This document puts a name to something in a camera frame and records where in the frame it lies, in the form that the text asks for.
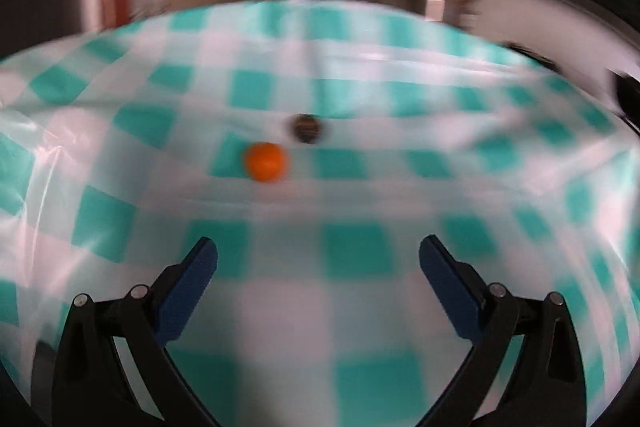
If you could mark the orange tangerine on table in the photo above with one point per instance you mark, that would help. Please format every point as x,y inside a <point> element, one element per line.
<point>265,162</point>

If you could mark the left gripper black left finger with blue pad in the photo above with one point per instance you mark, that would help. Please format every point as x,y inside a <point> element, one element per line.
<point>90,385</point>

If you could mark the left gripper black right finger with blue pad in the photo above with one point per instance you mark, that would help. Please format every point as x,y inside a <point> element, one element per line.
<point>547,386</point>

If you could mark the teal white checkered tablecloth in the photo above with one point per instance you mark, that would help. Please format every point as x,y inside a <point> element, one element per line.
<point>120,150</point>

